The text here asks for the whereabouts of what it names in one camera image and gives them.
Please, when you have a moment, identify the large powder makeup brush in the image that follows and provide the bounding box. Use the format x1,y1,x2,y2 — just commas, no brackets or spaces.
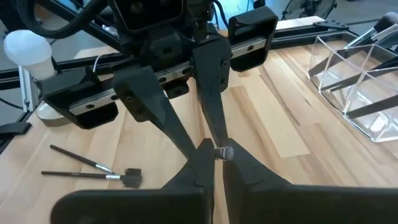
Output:
344,11,398,49

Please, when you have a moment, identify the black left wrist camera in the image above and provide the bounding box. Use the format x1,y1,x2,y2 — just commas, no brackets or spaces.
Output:
107,0,189,34

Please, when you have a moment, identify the black flat bracket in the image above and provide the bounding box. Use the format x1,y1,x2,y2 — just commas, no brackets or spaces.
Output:
312,19,351,31
0,121,32,154

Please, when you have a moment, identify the black table edge rail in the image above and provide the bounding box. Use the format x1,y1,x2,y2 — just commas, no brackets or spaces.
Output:
0,18,358,91

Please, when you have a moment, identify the white round bulb lamp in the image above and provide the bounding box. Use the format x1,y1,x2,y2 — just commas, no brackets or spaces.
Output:
3,29,63,123

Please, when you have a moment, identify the small black makeup brush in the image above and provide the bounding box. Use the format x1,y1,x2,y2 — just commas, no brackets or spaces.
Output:
319,57,398,93

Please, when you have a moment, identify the blue cable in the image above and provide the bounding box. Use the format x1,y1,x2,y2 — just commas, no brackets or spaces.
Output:
213,0,230,29

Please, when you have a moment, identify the black fan makeup brush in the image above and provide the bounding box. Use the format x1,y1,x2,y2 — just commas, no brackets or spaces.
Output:
40,167,143,190

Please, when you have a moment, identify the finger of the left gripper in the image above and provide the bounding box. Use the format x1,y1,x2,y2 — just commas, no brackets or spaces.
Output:
111,64,197,160
190,35,233,149

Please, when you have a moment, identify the thin black makeup brush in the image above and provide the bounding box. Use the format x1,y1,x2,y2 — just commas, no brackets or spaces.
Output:
49,144,114,174

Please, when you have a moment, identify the clear acrylic brush organizer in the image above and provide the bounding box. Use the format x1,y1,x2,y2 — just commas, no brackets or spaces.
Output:
307,23,398,144

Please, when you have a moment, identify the silver aluminium post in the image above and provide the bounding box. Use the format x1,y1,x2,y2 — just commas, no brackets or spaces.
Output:
17,65,37,112

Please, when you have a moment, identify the black brush silver ferrule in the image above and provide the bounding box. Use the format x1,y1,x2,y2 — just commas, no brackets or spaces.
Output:
213,145,234,162

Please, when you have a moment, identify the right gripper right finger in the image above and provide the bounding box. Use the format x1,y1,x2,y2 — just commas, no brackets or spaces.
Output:
222,138,398,224

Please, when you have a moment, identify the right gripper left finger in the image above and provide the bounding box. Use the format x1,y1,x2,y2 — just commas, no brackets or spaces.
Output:
50,138,216,224

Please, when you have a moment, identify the black floor fan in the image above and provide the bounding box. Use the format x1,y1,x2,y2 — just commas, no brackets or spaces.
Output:
281,0,338,20

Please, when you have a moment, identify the thick black cable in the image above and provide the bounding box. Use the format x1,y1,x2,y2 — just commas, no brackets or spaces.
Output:
14,0,108,40

